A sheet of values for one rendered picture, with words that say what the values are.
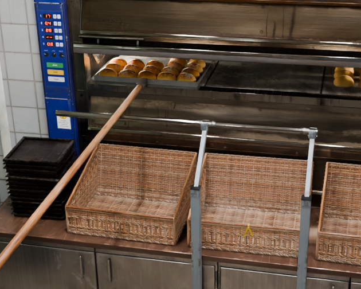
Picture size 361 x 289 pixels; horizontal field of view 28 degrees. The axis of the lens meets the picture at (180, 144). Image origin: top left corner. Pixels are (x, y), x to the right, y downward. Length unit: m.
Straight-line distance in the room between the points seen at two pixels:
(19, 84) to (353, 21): 1.75
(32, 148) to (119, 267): 0.76
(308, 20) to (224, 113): 0.63
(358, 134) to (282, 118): 0.37
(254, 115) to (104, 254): 1.01
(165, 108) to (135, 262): 0.80
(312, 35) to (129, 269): 1.41
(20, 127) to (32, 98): 0.20
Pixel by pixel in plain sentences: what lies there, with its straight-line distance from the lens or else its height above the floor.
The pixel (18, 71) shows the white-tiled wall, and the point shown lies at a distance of 3.89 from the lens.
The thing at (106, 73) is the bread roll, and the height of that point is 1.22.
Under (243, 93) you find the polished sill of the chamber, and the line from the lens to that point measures 3.56.
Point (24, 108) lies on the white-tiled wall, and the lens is 3.95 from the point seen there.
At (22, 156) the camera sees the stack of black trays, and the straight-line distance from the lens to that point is 3.68.
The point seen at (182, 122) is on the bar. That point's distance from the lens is 3.26.
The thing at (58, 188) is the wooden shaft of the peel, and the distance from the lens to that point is 2.72.
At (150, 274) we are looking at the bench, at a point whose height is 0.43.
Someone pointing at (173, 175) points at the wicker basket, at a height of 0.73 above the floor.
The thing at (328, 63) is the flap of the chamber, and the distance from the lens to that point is 3.31.
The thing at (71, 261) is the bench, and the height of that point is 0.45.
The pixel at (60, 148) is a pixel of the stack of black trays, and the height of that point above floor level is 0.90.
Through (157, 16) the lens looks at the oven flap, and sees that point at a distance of 3.53.
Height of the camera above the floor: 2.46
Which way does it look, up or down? 25 degrees down
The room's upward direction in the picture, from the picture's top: 1 degrees counter-clockwise
